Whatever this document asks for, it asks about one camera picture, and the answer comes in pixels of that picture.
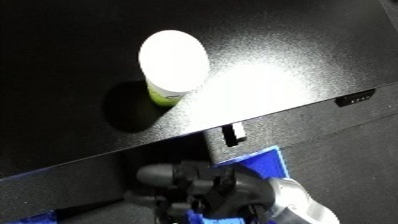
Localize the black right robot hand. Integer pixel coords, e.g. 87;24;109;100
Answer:
124;160;281;224

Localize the white paper cup green band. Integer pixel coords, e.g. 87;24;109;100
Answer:
136;29;212;107

